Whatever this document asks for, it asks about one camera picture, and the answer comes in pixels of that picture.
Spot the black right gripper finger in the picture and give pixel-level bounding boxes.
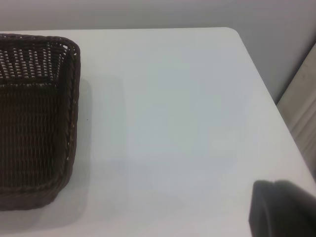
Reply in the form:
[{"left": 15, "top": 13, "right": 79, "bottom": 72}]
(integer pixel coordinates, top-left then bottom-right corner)
[{"left": 248, "top": 180, "right": 316, "bottom": 237}]

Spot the dark brown wicker basket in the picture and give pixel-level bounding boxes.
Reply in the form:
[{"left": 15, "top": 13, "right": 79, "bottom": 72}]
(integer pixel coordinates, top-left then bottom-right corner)
[{"left": 0, "top": 34, "right": 81, "bottom": 212}]

